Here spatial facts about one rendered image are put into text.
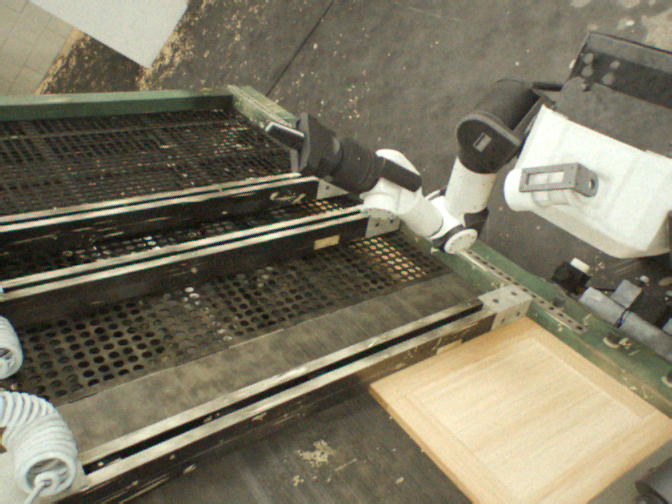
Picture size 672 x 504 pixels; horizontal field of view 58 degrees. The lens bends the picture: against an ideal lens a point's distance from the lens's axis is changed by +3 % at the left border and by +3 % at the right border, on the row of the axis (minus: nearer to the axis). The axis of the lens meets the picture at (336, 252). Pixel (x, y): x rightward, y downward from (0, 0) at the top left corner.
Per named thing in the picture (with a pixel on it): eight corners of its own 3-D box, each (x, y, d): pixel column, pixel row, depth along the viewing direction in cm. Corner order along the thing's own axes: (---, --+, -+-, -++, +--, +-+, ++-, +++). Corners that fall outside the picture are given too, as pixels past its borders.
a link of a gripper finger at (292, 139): (274, 120, 97) (305, 136, 101) (263, 132, 99) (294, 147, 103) (274, 127, 96) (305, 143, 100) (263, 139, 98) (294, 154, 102)
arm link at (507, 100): (477, 128, 123) (495, 72, 112) (517, 147, 120) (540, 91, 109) (449, 160, 117) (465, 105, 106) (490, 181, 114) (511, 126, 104)
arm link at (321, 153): (313, 98, 102) (365, 127, 109) (281, 132, 108) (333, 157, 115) (317, 153, 95) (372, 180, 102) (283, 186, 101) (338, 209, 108)
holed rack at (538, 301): (587, 331, 135) (588, 329, 135) (579, 335, 133) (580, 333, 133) (234, 86, 239) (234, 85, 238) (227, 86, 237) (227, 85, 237)
